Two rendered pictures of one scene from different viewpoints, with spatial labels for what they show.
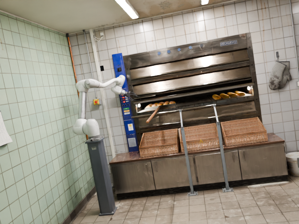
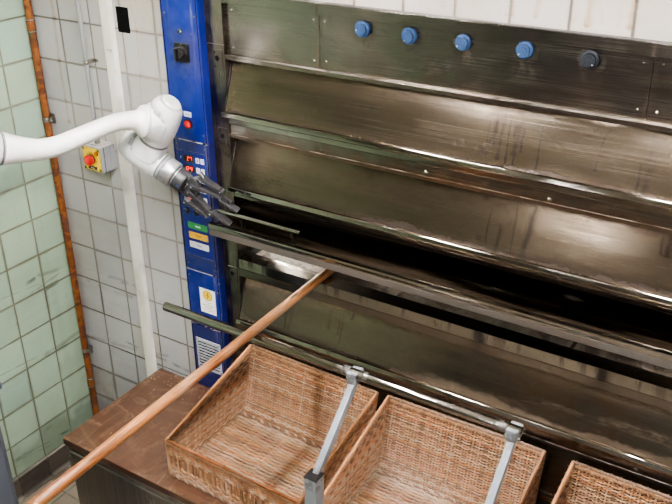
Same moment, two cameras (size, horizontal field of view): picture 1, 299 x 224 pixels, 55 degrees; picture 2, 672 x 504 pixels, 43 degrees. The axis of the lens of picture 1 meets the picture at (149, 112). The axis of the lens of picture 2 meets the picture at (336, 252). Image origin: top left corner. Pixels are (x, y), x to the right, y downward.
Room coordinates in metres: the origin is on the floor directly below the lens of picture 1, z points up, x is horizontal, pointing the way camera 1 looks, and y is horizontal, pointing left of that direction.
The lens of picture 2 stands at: (2.24, -1.20, 2.58)
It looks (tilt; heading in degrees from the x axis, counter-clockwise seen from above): 27 degrees down; 24
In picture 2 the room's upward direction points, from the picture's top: straight up
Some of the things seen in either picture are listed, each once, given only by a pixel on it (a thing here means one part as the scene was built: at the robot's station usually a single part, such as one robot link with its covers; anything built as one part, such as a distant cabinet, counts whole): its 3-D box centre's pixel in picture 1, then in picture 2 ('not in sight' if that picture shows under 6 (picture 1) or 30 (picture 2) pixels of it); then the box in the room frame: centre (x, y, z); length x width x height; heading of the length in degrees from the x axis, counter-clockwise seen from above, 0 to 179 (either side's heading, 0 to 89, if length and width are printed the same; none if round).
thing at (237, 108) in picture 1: (195, 114); (469, 372); (4.44, -0.69, 1.02); 1.79 x 0.11 x 0.19; 81
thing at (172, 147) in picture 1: (159, 142); (273, 433); (4.26, -0.08, 0.72); 0.56 x 0.49 x 0.28; 80
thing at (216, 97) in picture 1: (228, 94); not in sight; (4.79, -1.33, 1.21); 0.61 x 0.48 x 0.06; 171
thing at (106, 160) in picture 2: (97, 102); (98, 156); (4.62, 0.80, 1.46); 0.10 x 0.07 x 0.10; 81
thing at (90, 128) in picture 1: (91, 127); not in sight; (3.76, 0.78, 1.17); 0.18 x 0.16 x 0.22; 60
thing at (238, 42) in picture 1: (185, 51); (497, 61); (4.47, -0.69, 1.99); 1.80 x 0.08 x 0.21; 81
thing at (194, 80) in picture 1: (190, 81); (481, 221); (4.44, -0.69, 1.54); 1.79 x 0.11 x 0.19; 81
